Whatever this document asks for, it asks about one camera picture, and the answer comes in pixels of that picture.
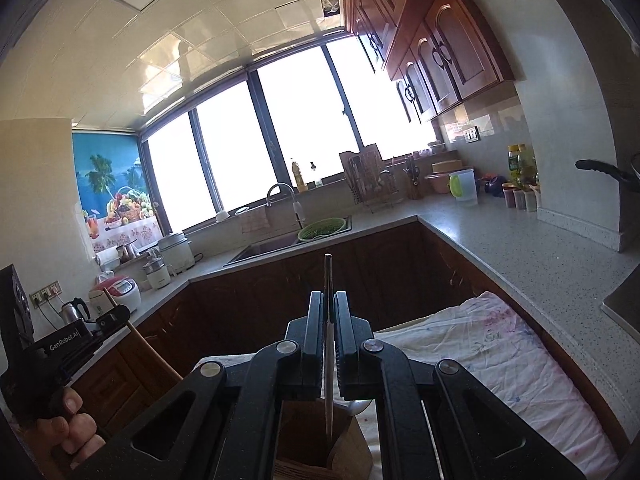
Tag steel chopstick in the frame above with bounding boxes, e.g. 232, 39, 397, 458
323, 254, 334, 442

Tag steel spoon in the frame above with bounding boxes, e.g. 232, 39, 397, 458
334, 399, 372, 417

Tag kitchen sink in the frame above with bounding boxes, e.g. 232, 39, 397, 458
226, 216, 352, 266

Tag kitchen faucet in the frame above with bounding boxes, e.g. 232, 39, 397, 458
264, 182, 307, 231

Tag person's left hand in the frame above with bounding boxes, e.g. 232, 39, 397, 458
21, 388, 105, 479

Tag steel electric kettle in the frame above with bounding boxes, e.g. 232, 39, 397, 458
61, 297, 91, 325

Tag wooden utensil holder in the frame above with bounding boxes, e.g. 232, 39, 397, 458
272, 400, 373, 479

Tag lower wooden cabinets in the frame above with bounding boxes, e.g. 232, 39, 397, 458
75, 222, 631, 454

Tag wooden cabinets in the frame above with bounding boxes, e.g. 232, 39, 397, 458
344, 0, 514, 120
75, 222, 631, 454

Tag white red rice cooker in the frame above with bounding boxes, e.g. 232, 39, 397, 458
89, 275, 141, 315

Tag white dotted tablecloth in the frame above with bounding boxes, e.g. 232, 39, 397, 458
199, 289, 622, 480

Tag paper towel roll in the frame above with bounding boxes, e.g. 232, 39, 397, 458
96, 247, 120, 271

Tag green colander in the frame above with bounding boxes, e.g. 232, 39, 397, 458
297, 218, 347, 242

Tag small white cooker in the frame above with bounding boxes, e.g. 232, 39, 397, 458
143, 257, 171, 290

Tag tall white cooker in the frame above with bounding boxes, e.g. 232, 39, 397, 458
157, 232, 195, 275

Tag dish rack with boards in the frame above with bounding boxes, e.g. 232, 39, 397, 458
340, 143, 401, 209

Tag pink hanging cloth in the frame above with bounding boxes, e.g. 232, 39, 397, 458
240, 206, 271, 234

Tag yellow detergent bottle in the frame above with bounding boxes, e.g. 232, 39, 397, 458
291, 160, 308, 193

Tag tropical fruit poster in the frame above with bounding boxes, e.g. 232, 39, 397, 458
72, 132, 162, 252

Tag pink container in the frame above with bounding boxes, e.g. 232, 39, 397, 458
425, 159, 464, 194

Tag clear jug green lid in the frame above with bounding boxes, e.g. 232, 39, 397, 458
449, 168, 477, 205

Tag spice jars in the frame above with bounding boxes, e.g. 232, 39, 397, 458
502, 183, 540, 212

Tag oil bottles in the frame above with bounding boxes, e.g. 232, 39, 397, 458
508, 143, 538, 188

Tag gas stove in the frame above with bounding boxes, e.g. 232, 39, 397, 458
602, 266, 640, 340

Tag black wok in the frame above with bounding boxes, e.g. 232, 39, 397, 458
575, 153, 639, 193

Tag upper wooden cabinets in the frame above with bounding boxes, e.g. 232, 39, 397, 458
344, 0, 514, 120

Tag wall power outlet strip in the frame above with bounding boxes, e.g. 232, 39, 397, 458
29, 282, 62, 307

